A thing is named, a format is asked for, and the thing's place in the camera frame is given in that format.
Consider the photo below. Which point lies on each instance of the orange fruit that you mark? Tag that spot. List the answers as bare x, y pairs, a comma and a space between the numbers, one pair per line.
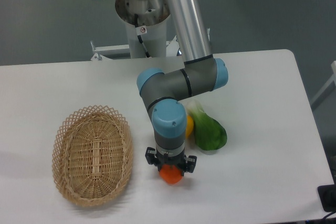
170, 174

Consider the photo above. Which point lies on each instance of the yellow lemon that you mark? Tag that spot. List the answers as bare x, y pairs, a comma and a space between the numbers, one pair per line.
189, 126

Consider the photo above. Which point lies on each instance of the black device at table edge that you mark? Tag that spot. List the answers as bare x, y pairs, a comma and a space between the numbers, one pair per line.
327, 197

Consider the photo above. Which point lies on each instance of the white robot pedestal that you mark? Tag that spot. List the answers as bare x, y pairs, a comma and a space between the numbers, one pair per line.
153, 26

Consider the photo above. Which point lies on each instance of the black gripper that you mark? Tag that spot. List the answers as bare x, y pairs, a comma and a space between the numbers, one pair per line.
185, 163

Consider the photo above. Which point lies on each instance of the green leafy vegetable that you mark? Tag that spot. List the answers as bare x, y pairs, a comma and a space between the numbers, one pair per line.
209, 134

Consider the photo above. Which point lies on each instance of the woven wicker basket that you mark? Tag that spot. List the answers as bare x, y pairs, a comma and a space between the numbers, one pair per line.
92, 158

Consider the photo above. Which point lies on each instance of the white frame at right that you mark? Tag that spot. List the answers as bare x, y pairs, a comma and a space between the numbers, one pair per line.
324, 91

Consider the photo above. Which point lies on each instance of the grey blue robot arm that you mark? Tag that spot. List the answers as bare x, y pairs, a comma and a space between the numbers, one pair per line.
162, 92

